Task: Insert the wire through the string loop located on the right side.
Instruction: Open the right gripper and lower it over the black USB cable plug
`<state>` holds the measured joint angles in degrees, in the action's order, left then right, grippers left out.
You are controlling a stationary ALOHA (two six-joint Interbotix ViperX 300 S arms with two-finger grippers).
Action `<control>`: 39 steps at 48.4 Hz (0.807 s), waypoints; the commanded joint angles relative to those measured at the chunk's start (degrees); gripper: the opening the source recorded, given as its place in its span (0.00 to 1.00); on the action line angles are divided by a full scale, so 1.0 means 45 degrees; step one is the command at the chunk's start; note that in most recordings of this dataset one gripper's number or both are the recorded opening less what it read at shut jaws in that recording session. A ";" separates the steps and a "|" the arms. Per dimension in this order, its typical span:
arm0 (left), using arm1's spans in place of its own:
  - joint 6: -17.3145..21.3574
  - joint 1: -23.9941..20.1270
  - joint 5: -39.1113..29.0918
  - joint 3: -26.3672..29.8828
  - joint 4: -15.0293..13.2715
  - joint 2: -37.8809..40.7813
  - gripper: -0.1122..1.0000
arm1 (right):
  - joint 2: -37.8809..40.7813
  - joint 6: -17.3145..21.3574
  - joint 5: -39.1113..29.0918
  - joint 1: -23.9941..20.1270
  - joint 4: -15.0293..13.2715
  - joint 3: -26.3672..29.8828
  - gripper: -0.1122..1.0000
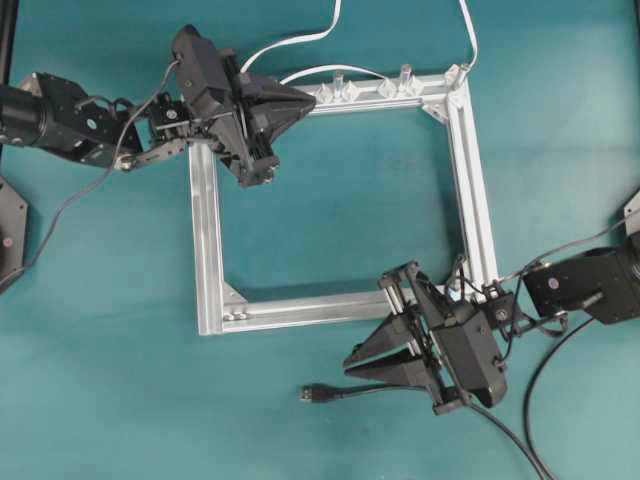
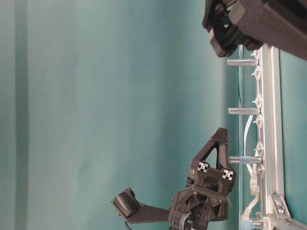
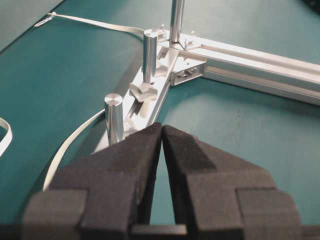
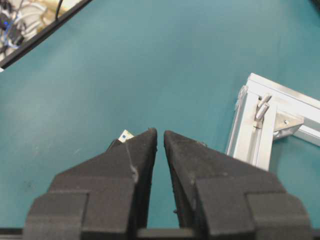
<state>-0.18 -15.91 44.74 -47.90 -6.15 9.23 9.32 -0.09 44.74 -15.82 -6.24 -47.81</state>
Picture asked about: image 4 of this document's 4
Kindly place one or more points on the cable clutter behind table edge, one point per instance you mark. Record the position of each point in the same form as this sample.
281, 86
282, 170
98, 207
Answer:
20, 20

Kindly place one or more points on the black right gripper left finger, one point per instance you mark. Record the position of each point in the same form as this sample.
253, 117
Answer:
103, 198

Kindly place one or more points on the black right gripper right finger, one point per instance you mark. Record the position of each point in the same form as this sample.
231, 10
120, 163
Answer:
227, 199

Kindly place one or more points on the aluminium extrusion frame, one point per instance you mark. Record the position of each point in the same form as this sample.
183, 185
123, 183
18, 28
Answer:
266, 111

